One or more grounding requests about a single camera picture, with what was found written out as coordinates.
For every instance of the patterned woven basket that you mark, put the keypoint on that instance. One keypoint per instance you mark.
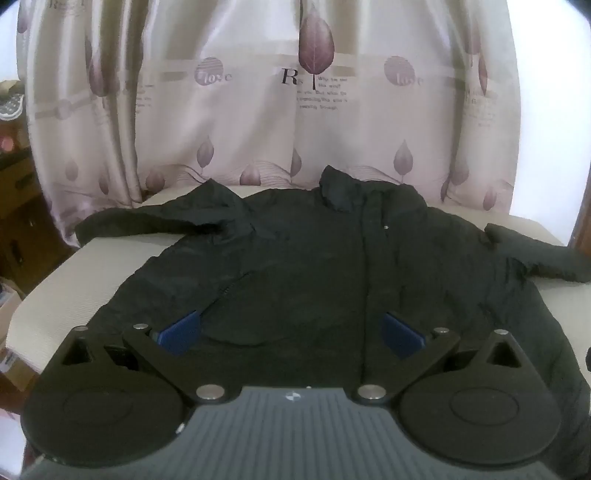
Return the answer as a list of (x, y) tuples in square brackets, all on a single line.
[(9, 104)]

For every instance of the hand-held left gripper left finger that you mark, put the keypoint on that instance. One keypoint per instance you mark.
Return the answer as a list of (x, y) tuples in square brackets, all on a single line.
[(181, 333)]

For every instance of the black jacket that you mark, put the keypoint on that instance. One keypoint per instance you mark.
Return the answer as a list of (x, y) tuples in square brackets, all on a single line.
[(323, 272)]

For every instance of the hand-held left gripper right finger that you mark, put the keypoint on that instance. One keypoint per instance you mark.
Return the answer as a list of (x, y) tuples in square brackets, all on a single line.
[(400, 336)]

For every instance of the leaf print curtain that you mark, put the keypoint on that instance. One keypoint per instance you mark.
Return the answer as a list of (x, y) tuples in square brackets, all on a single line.
[(258, 101)]

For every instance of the dark wooden cabinet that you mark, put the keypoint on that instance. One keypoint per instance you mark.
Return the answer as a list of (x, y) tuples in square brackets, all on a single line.
[(21, 217)]

